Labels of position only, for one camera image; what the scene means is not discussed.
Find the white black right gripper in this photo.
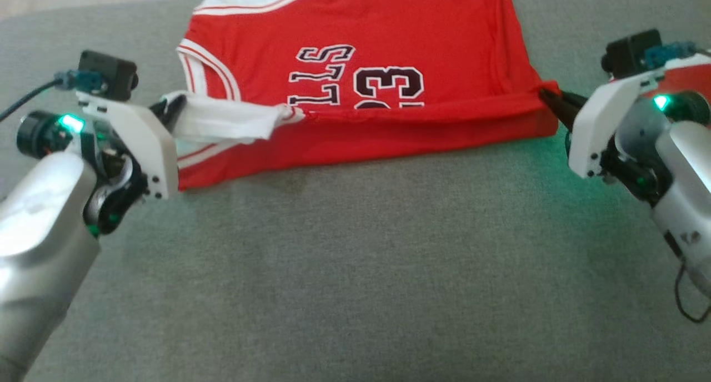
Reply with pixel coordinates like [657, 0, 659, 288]
[539, 64, 711, 206]

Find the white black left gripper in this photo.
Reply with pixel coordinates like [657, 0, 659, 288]
[16, 91, 187, 236]

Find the red basketball jersey white trim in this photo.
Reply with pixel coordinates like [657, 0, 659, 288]
[176, 0, 561, 192]

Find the red basketball shorts white stripe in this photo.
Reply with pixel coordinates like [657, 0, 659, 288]
[655, 50, 711, 102]

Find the grey sofa seat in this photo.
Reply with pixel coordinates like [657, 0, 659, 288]
[0, 0, 711, 382]

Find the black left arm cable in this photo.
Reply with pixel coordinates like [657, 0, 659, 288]
[0, 69, 107, 123]

